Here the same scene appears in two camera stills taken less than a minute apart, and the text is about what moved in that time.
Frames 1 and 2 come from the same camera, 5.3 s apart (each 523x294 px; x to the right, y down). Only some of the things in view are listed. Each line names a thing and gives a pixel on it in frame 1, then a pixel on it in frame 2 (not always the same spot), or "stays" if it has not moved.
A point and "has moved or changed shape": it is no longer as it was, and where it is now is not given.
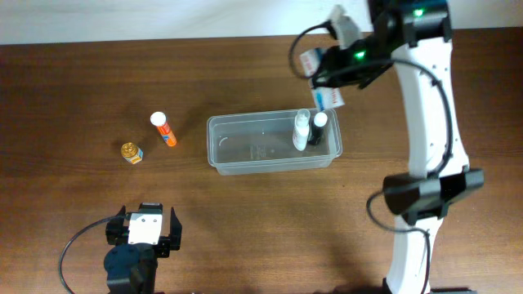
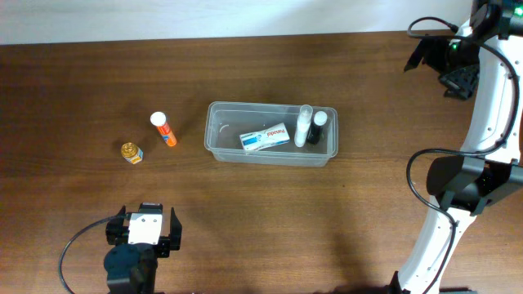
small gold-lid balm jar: (131, 153) stays
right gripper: (327, 77) → (443, 60)
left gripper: (115, 233) stays
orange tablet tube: (158, 119) stays
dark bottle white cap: (320, 119) stays
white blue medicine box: (325, 97) → (255, 140)
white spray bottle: (301, 129) has moved or changed shape
